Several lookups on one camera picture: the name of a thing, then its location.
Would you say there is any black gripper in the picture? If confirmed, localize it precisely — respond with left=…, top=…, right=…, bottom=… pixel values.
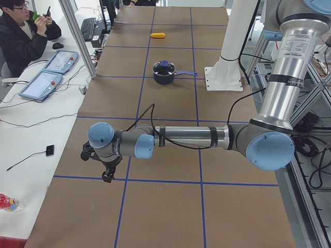
left=80, top=142, right=123, bottom=183

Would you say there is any glass pot lid blue knob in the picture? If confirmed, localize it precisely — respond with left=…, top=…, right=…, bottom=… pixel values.
left=153, top=60, right=176, bottom=76

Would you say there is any yellow plastic corn cob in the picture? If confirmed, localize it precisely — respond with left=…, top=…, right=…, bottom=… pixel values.
left=150, top=33, right=166, bottom=39

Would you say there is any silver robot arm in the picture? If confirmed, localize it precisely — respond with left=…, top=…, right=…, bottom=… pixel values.
left=263, top=1, right=298, bottom=41
left=81, top=1, right=330, bottom=182

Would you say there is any small black square device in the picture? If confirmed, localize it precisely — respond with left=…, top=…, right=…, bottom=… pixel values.
left=46, top=145, right=55, bottom=157

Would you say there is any red snack package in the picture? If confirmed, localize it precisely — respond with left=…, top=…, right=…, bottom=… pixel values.
left=0, top=193, right=25, bottom=212

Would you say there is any lower blue teach pendant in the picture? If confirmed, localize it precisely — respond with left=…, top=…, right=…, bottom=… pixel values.
left=19, top=70, right=63, bottom=102

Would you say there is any blue teach pendant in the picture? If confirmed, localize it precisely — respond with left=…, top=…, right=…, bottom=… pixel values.
left=19, top=70, right=63, bottom=102
left=43, top=50, right=79, bottom=75

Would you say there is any upper blue teach pendant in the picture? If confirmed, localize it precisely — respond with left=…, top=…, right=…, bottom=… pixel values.
left=43, top=50, right=79, bottom=75

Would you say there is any dark blue saucepan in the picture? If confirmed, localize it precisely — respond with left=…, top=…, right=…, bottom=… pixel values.
left=153, top=60, right=199, bottom=85

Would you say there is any black computer mouse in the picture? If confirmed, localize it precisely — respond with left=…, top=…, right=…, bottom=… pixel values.
left=52, top=42, right=64, bottom=50

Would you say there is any black keyboard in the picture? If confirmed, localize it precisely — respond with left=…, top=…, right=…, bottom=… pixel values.
left=80, top=18, right=96, bottom=41

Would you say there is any person in black jacket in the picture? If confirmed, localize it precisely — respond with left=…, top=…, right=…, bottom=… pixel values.
left=1, top=1, right=62, bottom=78

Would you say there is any black monitor stand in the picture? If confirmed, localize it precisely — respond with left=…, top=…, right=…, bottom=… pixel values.
left=97, top=0, right=116, bottom=34

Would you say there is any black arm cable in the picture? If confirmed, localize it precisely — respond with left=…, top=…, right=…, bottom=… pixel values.
left=125, top=87, right=267, bottom=150

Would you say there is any white camera mast base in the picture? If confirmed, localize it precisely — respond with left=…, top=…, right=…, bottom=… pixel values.
left=205, top=0, right=260, bottom=91

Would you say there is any aluminium frame post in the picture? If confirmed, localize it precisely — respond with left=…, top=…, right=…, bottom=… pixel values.
left=59, top=0, right=97, bottom=79

